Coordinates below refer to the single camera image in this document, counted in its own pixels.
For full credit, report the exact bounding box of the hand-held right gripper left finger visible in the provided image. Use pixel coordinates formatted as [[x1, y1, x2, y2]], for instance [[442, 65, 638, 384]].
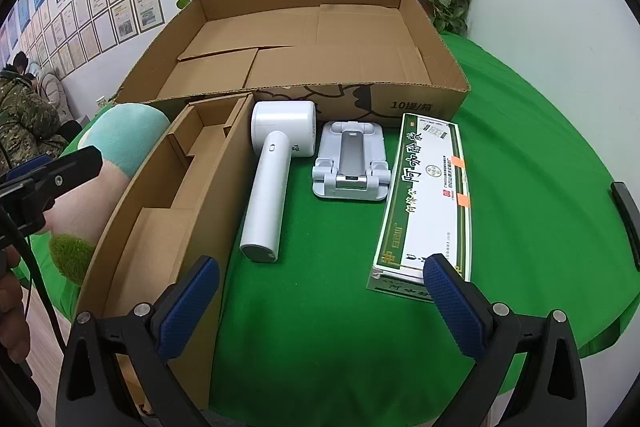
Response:
[[56, 255, 221, 427]]

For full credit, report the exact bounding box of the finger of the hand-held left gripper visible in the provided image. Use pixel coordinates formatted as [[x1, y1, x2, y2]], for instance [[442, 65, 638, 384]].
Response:
[[0, 159, 52, 188], [27, 145, 104, 210]]

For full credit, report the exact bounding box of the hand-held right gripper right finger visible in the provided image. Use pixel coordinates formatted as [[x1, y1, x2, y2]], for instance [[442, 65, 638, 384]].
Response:
[[422, 253, 587, 427]]

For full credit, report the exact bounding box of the narrow cardboard insert box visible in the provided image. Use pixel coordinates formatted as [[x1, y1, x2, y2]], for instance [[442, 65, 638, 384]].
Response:
[[75, 92, 258, 410]]

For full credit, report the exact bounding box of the pastel plush toy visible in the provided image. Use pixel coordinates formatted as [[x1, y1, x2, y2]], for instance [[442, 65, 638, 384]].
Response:
[[30, 103, 173, 285]]

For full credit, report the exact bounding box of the white hair dryer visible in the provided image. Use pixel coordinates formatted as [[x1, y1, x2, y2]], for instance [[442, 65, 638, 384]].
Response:
[[239, 100, 319, 264]]

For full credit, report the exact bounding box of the large shallow cardboard box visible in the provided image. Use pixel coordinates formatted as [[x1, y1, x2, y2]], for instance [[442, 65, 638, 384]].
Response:
[[111, 0, 472, 125]]

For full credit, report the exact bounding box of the person's left hand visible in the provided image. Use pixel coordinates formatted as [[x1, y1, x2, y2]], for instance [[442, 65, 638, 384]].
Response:
[[0, 252, 32, 364]]

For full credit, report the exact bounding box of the green and white medicine box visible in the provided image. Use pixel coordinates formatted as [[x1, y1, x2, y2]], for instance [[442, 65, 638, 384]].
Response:
[[366, 112, 473, 303]]

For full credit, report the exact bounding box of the green tablecloth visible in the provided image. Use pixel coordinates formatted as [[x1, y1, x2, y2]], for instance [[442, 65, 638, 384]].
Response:
[[30, 32, 640, 418]]

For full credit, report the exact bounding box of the grey folding phone stand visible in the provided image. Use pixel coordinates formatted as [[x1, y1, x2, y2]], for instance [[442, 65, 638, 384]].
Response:
[[312, 120, 391, 202]]

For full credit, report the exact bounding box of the black flat object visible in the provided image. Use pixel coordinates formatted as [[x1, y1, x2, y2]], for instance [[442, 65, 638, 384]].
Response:
[[611, 182, 640, 273]]

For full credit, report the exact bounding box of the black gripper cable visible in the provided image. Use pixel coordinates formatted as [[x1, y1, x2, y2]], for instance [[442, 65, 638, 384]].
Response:
[[0, 204, 68, 353]]

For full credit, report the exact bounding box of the wall of framed certificates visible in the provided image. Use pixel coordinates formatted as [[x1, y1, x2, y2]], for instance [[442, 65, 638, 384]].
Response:
[[0, 0, 166, 75]]

